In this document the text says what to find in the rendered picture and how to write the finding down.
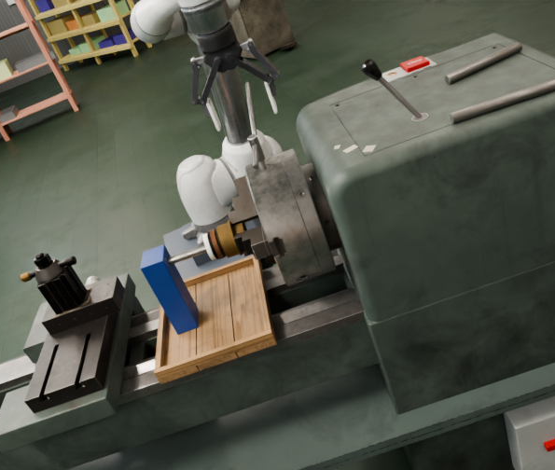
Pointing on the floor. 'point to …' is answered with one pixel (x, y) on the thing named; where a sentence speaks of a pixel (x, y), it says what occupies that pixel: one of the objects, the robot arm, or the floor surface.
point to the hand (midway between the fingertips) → (245, 115)
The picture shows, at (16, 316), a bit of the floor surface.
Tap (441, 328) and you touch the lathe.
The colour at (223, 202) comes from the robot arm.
